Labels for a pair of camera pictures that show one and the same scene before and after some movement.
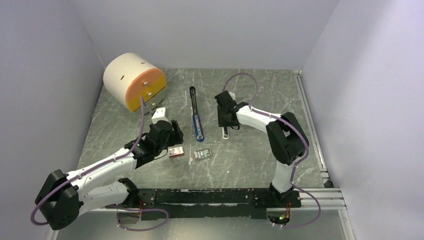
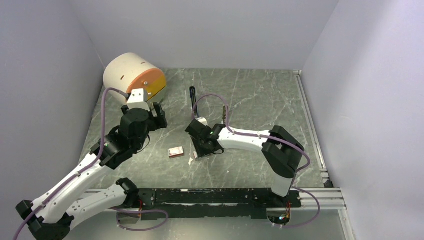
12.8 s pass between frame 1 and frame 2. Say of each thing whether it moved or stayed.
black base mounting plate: stayed
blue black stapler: stayed
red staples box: stayed
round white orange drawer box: stayed
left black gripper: moved
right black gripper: moved
